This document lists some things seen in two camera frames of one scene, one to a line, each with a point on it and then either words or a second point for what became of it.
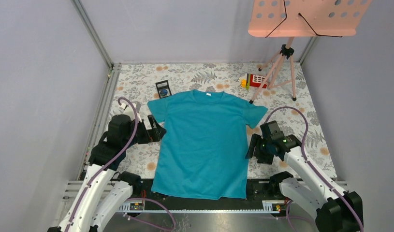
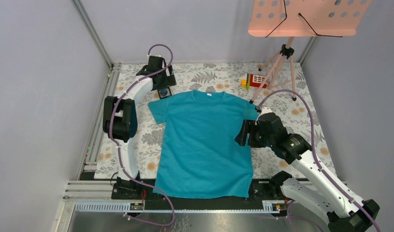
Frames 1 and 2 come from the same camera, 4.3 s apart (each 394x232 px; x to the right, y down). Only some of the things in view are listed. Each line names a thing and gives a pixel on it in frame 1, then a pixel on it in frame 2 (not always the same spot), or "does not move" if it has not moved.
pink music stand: x=302 y=18 does not move
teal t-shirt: x=204 y=152 does not move
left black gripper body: x=145 y=135 -> x=165 y=81
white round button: x=163 y=92 does not move
